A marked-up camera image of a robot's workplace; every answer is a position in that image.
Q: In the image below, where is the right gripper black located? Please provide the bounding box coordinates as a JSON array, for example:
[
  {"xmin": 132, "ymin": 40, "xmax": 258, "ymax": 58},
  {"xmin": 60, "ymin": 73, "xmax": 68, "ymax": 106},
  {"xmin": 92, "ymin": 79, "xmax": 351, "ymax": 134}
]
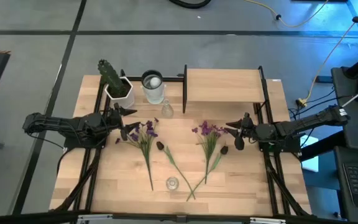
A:
[{"xmin": 223, "ymin": 112, "xmax": 257, "ymax": 140}]

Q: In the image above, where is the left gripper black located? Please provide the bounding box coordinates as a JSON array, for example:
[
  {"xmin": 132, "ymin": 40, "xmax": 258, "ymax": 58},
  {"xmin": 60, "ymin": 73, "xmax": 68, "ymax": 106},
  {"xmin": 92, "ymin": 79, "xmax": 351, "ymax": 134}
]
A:
[{"xmin": 108, "ymin": 102, "xmax": 142, "ymax": 134}]

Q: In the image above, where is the purple artificial flower bunch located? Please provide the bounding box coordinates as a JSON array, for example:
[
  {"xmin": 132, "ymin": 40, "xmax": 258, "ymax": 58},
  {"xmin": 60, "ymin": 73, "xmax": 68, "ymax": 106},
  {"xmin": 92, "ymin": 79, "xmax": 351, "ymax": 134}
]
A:
[
  {"xmin": 114, "ymin": 117, "xmax": 160, "ymax": 192},
  {"xmin": 191, "ymin": 120, "xmax": 229, "ymax": 185}
]

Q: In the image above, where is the conical glass bud vase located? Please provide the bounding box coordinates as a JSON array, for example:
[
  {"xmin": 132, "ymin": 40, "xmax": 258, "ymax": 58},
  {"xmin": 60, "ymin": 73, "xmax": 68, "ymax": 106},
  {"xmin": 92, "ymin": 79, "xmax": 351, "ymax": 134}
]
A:
[{"xmin": 161, "ymin": 98, "xmax": 174, "ymax": 119}]

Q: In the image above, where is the cylindrical glass vase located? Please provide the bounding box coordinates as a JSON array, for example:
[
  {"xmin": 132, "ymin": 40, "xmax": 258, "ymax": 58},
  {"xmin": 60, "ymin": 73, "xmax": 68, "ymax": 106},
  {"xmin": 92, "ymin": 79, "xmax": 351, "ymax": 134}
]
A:
[{"xmin": 165, "ymin": 176, "xmax": 180, "ymax": 191}]

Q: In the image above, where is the wooden shelf with black legs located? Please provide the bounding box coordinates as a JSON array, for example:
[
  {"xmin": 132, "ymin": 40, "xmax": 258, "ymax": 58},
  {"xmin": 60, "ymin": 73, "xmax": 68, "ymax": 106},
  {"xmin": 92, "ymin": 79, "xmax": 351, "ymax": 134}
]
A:
[{"xmin": 181, "ymin": 64, "xmax": 272, "ymax": 114}]

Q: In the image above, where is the clear glass jar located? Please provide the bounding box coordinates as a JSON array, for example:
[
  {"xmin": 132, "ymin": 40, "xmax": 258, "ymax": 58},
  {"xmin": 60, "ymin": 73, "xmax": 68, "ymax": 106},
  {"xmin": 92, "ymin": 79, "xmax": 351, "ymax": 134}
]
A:
[{"xmin": 140, "ymin": 69, "xmax": 167, "ymax": 105}]

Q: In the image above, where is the green artificial cactus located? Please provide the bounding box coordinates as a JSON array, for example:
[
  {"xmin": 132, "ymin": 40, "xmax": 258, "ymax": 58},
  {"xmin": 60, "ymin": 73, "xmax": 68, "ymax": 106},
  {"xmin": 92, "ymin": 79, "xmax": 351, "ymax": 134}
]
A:
[{"xmin": 97, "ymin": 58, "xmax": 127, "ymax": 97}]

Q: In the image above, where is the black desk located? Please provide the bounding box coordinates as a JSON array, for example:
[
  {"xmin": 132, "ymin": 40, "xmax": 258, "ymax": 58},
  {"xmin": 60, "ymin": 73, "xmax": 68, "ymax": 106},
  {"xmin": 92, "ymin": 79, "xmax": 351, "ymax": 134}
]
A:
[
  {"xmin": 331, "ymin": 67, "xmax": 358, "ymax": 152},
  {"xmin": 334, "ymin": 146, "xmax": 358, "ymax": 222}
]

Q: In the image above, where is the black aluminium rig frame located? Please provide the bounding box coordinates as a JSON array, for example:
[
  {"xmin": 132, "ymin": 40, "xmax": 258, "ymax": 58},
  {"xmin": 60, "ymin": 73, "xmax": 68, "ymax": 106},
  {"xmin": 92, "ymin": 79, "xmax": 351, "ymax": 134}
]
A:
[{"xmin": 50, "ymin": 64, "xmax": 312, "ymax": 218}]

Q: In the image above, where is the black power cable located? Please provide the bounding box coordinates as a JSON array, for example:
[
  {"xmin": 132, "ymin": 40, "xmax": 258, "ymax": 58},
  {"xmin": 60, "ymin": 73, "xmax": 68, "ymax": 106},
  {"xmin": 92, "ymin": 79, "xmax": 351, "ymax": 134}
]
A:
[{"xmin": 287, "ymin": 93, "xmax": 358, "ymax": 125}]

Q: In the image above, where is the silver metal bracket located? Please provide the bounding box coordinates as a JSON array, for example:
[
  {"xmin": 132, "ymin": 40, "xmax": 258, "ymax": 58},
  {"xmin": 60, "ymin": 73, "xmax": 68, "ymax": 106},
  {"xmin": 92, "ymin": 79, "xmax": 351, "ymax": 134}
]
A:
[
  {"xmin": 76, "ymin": 213, "xmax": 114, "ymax": 224},
  {"xmin": 249, "ymin": 217, "xmax": 287, "ymax": 224}
]

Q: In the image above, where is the yellow floor cable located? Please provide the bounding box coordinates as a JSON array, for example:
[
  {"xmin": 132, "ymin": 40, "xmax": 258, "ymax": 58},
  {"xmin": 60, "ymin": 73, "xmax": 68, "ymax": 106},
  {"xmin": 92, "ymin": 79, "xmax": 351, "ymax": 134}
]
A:
[{"xmin": 244, "ymin": 0, "xmax": 331, "ymax": 28}]

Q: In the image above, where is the pale yellow hanging cable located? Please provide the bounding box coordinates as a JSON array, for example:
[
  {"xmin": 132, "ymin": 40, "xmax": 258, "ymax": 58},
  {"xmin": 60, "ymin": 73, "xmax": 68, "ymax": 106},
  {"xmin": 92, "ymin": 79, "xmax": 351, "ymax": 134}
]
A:
[{"xmin": 296, "ymin": 0, "xmax": 358, "ymax": 108}]

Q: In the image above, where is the black flexible hose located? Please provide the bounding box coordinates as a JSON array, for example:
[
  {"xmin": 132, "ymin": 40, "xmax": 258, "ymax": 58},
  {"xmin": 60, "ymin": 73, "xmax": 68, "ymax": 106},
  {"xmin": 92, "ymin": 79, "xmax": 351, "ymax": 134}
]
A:
[{"xmin": 168, "ymin": 0, "xmax": 213, "ymax": 9}]

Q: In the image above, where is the black front frame rail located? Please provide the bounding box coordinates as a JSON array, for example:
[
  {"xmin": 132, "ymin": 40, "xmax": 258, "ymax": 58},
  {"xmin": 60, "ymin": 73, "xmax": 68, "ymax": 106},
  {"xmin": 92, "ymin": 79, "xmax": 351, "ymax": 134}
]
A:
[{"xmin": 0, "ymin": 210, "xmax": 358, "ymax": 224}]

